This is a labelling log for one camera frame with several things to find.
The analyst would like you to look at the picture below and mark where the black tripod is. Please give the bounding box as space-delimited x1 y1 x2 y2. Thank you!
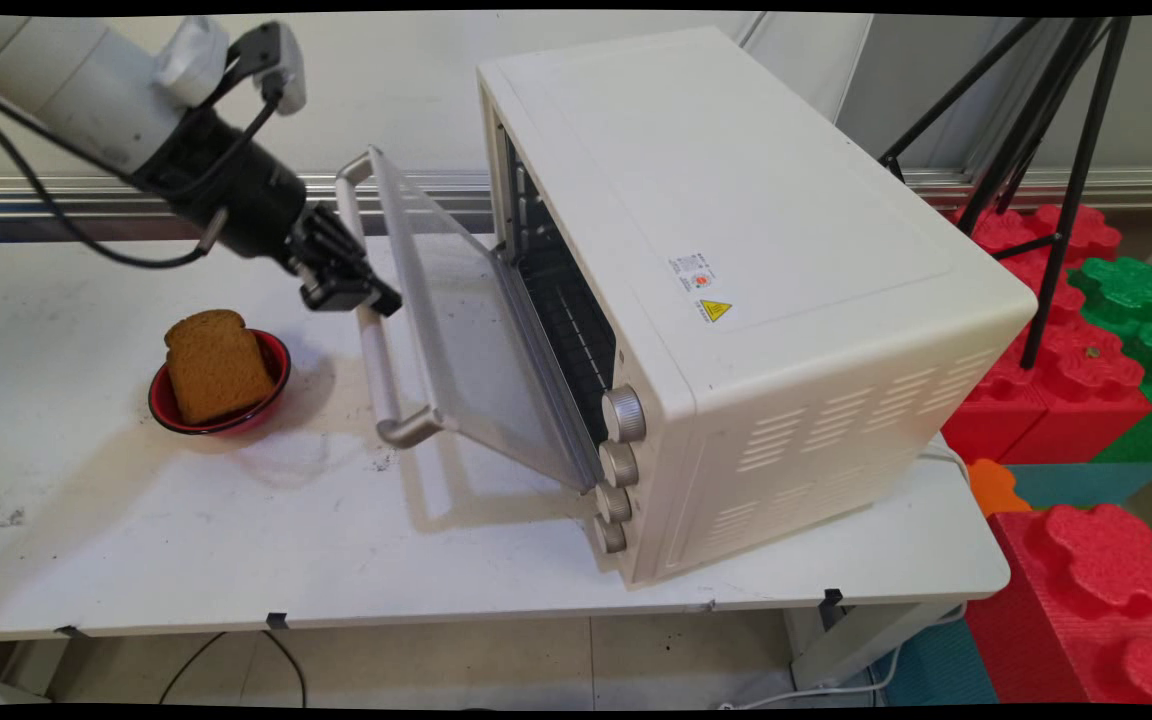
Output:
878 17 1133 371

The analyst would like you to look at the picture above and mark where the cream toaster oven body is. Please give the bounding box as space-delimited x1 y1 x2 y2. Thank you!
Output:
476 27 1039 589

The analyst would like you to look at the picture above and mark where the cream oven door with handle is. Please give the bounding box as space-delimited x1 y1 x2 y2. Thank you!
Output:
336 147 605 493

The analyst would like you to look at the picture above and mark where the white table leg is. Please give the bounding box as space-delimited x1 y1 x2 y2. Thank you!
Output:
784 601 963 693

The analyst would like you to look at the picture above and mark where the brown bread slice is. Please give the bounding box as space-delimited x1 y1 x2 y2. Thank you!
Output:
164 309 277 426

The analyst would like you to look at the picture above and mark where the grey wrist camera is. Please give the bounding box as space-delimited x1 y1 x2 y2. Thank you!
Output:
229 22 308 117

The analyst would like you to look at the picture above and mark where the aluminium wall rail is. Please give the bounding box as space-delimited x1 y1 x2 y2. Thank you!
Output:
0 170 1152 221

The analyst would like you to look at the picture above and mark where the black camera cable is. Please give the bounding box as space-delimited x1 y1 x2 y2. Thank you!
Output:
168 92 285 199

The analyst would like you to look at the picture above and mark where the green foam block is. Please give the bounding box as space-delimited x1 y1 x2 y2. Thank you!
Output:
1068 256 1152 464

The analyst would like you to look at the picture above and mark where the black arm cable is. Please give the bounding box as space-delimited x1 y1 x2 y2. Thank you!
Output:
0 75 232 271

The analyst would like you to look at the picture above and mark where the teal foam mat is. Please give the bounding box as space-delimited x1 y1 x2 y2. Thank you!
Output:
1004 461 1152 512

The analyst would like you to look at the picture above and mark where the red bowl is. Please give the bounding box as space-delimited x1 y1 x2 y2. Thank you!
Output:
148 328 292 438

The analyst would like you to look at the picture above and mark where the black floor cable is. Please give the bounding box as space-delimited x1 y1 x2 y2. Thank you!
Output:
157 630 308 707

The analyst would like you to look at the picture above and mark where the white label sticker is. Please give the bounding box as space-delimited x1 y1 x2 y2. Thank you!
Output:
669 252 719 297

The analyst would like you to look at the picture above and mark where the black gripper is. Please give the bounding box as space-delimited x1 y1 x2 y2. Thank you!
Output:
131 105 404 318

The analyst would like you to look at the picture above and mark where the white power cable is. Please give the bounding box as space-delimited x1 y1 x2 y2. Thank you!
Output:
719 440 973 711

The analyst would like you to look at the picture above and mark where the large red foam block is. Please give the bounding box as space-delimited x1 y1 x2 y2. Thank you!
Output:
964 503 1152 707

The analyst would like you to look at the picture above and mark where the orange foam piece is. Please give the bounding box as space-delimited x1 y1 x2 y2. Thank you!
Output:
967 458 1033 519

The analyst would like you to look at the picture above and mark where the wire oven rack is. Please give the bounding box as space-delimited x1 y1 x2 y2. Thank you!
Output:
508 140 619 443

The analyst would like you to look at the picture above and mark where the teal foam block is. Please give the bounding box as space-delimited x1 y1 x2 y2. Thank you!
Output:
871 618 999 707

